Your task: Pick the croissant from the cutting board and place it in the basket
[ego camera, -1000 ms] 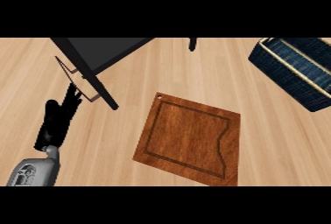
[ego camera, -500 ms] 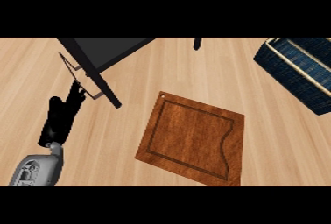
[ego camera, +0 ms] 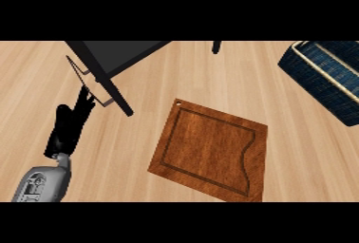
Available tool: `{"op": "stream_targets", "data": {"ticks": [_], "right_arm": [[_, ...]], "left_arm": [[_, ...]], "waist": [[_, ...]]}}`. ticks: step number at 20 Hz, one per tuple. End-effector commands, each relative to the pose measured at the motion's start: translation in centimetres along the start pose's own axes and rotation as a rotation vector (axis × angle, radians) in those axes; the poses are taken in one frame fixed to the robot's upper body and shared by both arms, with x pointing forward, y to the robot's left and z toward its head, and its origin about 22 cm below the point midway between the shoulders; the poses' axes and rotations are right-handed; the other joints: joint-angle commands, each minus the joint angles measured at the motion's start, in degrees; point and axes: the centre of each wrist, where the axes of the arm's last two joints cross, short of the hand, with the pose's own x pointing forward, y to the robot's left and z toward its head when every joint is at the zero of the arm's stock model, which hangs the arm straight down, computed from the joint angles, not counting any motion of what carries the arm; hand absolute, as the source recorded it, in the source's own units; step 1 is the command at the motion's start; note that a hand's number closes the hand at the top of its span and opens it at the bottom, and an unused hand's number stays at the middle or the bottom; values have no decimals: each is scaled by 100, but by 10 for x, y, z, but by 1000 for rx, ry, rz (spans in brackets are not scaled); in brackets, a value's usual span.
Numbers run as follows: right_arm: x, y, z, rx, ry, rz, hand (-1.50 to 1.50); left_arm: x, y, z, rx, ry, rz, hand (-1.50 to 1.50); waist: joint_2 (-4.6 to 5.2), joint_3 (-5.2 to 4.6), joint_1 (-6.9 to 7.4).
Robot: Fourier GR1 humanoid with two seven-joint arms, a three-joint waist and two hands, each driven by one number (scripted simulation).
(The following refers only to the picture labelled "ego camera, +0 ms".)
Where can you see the brown wooden cutting board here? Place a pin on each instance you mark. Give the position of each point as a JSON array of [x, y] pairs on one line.
[[210, 148]]

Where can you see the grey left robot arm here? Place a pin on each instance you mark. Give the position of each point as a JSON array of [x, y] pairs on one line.
[[46, 182]]

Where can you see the small black rod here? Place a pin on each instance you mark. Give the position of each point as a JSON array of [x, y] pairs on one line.
[[216, 46]]

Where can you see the dark blue wicker basket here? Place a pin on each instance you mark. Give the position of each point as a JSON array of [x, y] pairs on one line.
[[327, 76]]

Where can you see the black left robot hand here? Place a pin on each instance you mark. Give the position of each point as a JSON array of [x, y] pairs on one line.
[[68, 126]]

